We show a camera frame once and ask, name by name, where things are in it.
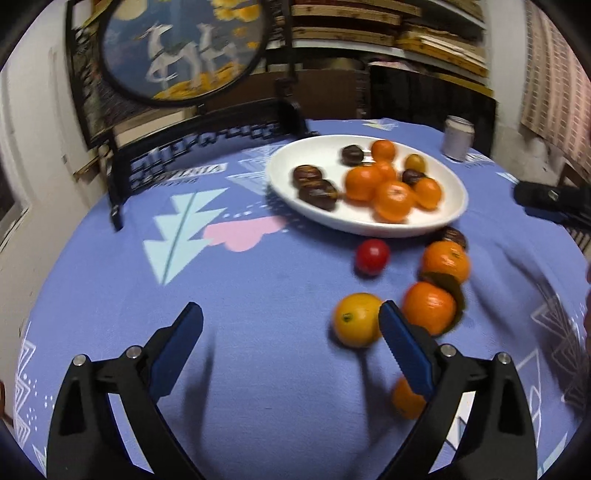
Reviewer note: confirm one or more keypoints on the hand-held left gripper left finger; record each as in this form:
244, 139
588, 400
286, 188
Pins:
178, 350

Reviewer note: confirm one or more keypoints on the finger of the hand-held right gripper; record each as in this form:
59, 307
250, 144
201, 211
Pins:
581, 236
540, 196

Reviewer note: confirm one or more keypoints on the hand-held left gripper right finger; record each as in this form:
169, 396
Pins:
406, 355

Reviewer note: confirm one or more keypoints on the yellow-orange citrus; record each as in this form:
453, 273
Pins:
358, 320

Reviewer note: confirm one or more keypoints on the small yellow-orange mandarin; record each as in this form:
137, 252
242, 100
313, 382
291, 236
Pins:
414, 161

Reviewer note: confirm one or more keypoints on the large orange mandarin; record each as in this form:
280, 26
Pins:
394, 201

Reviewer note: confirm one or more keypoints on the small orange mandarin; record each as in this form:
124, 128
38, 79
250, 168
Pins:
386, 169

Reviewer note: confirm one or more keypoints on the white oval plate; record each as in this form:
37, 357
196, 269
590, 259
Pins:
286, 184

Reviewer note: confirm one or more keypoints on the yellow-orange kumquat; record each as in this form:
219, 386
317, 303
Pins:
406, 399

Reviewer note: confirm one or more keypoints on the orange mandarin with leaf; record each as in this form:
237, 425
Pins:
429, 307

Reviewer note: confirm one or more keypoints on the blue patterned tablecloth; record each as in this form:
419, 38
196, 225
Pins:
258, 295

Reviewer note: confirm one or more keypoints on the silver drink can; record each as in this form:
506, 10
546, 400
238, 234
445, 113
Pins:
457, 138

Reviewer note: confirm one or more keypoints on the red cherry tomato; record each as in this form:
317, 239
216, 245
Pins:
371, 256

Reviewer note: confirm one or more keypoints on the brick-pattern curtain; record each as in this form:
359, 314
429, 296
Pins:
558, 69

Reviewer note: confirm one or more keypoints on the black panel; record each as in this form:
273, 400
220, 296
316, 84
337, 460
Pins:
415, 101

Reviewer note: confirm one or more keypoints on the white-framed window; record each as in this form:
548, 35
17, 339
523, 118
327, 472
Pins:
9, 203

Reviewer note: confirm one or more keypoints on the stack of wooden picture frames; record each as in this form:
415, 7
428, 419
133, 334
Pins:
369, 27

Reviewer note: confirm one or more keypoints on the round deer table screen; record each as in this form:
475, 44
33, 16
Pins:
184, 55

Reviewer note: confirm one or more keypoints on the light wooden picture frame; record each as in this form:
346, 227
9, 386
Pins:
147, 122

